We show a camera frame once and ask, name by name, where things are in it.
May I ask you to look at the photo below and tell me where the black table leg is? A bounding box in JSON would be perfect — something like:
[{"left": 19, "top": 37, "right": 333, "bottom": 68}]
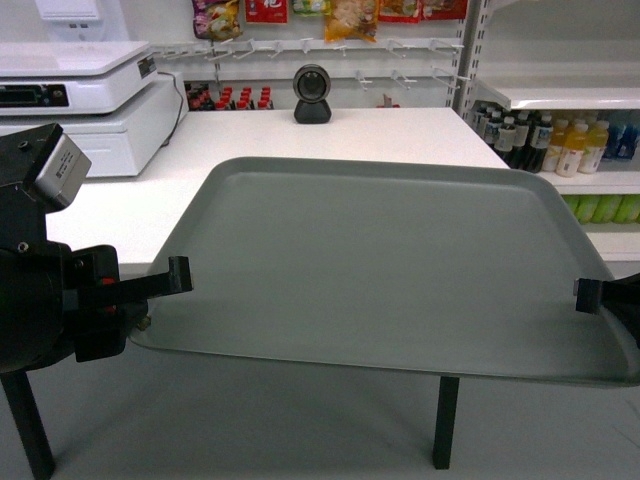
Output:
[
  {"left": 1, "top": 372, "right": 55, "bottom": 480},
  {"left": 432, "top": 376, "right": 460, "bottom": 470}
]

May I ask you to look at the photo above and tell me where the black power cable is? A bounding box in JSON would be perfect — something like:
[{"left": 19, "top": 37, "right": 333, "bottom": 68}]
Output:
[{"left": 158, "top": 69, "right": 187, "bottom": 147}]

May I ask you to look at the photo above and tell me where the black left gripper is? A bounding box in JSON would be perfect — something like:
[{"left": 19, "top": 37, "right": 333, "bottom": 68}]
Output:
[{"left": 64, "top": 245, "right": 193, "bottom": 363}]

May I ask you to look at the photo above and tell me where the black table leg right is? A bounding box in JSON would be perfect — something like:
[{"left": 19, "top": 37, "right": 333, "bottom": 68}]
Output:
[{"left": 432, "top": 376, "right": 460, "bottom": 470}]

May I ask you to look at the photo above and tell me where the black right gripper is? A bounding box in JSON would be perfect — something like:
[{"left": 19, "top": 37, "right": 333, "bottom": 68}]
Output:
[{"left": 573, "top": 273, "right": 639, "bottom": 346}]

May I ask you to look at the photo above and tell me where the black table leg left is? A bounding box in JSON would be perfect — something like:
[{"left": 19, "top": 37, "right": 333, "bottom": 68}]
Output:
[{"left": 1, "top": 372, "right": 55, "bottom": 480}]

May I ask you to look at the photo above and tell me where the black round barcode scanner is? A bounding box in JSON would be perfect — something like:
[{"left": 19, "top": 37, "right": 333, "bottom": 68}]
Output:
[{"left": 293, "top": 64, "right": 332, "bottom": 125}]

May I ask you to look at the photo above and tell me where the red snack bag hanging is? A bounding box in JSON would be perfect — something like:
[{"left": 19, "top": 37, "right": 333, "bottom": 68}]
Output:
[{"left": 245, "top": 0, "right": 288, "bottom": 24}]

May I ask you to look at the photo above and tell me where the purple snack bag hanging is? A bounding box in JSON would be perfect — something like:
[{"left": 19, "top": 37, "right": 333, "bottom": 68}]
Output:
[{"left": 192, "top": 0, "right": 242, "bottom": 41}]

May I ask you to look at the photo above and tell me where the yellow snack bag hanging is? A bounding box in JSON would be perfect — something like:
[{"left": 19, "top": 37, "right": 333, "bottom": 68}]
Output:
[{"left": 324, "top": 0, "right": 379, "bottom": 43}]

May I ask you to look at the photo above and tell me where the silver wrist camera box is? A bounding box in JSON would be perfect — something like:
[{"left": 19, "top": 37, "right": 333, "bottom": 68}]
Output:
[{"left": 30, "top": 133, "right": 92, "bottom": 213}]

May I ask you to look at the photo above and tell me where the white cash register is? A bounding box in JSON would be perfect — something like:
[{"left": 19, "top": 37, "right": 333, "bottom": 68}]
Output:
[{"left": 1, "top": 1, "right": 157, "bottom": 117}]

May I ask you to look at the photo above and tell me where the grey rectangular serving tray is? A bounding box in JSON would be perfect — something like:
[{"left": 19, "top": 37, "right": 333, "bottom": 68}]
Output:
[{"left": 131, "top": 158, "right": 639, "bottom": 386}]

